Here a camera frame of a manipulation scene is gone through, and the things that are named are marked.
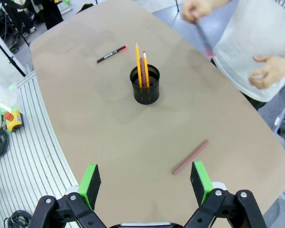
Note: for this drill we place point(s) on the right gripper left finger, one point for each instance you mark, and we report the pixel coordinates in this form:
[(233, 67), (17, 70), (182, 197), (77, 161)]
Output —
[(90, 185)]

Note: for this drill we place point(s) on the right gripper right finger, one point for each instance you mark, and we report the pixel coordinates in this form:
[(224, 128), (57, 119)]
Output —
[(199, 183)]

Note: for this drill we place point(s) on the maroon pen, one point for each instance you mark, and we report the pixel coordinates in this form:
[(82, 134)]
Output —
[(143, 73), (190, 157)]

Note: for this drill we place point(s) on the yellow pencil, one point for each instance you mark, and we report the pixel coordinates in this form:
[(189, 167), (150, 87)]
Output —
[(145, 69), (138, 64)]

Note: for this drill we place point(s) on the black marker with red cap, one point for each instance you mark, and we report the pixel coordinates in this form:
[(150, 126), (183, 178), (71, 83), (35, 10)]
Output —
[(111, 54)]

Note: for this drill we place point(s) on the grey pen with pink end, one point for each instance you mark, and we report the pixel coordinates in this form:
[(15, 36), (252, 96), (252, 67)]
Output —
[(205, 41)]

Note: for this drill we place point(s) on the black mesh pen holder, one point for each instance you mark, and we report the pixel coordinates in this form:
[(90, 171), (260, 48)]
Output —
[(145, 97)]

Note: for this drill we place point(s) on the person's left hand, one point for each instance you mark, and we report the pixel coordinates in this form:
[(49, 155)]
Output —
[(273, 71)]

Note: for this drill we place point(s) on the person's right hand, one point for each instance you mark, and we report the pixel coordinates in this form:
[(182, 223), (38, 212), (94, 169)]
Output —
[(197, 9)]

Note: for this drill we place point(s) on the ribbed aluminium table base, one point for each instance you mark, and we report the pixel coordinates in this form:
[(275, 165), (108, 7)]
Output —
[(26, 154)]

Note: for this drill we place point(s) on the yellow emergency stop box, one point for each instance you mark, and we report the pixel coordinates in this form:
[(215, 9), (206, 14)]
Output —
[(14, 121)]

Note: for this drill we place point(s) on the clear plastic storage bin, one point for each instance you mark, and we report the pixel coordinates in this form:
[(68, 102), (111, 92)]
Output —
[(282, 123)]

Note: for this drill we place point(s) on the person in white t-shirt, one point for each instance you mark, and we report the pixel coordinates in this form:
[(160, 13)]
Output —
[(247, 31)]

